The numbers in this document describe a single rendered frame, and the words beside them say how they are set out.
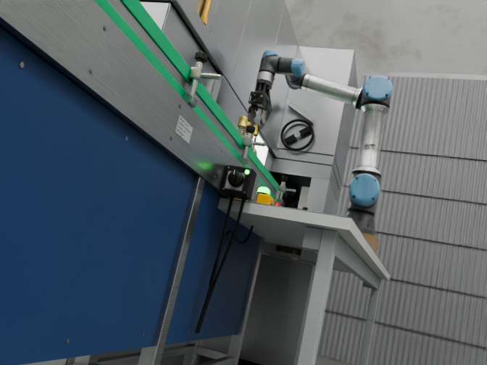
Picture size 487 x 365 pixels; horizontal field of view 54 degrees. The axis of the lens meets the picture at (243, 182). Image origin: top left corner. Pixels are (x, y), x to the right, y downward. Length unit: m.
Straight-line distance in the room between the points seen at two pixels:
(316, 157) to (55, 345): 2.34
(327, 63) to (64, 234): 2.63
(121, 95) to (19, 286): 0.35
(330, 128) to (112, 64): 2.33
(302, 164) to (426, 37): 3.38
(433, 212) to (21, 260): 4.73
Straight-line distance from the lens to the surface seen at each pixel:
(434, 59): 5.90
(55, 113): 0.76
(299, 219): 1.31
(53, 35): 0.72
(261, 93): 2.07
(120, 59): 0.85
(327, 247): 1.33
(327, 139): 3.02
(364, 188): 1.91
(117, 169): 0.90
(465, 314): 5.11
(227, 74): 2.07
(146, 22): 0.95
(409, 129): 5.49
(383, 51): 6.00
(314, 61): 3.26
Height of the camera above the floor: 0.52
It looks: 12 degrees up
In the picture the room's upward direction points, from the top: 13 degrees clockwise
